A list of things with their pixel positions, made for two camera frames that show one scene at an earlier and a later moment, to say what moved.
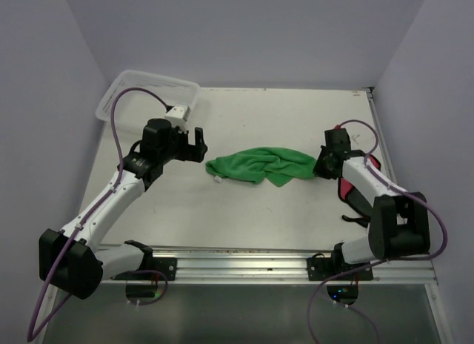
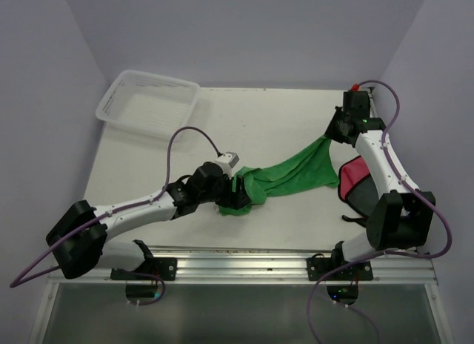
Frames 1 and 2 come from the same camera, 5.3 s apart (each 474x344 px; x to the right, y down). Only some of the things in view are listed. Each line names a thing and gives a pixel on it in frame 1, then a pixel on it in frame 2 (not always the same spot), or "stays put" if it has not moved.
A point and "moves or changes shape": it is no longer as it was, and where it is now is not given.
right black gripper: x=319 y=170 → x=331 y=133
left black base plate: x=167 y=265 stays put
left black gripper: x=190 y=152 → x=236 y=199
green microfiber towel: x=278 y=165 moves or changes shape
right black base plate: x=320 y=268 stays put
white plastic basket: x=138 y=107 stays put
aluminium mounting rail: x=274 y=267 stays put
